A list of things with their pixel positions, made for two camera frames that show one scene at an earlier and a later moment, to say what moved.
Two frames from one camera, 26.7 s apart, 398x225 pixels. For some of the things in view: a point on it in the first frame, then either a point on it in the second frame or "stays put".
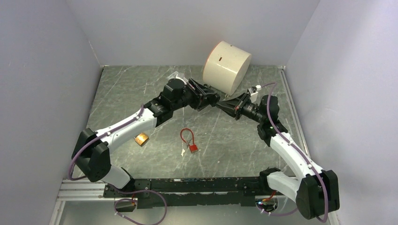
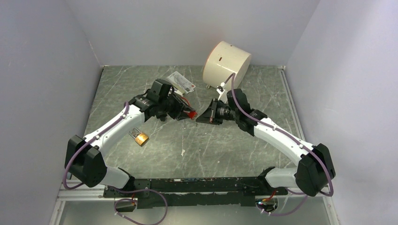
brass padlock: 141,138 stays put
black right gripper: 230,106 → 208,115
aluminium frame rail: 78,190 stays put
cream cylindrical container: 225,67 stays put
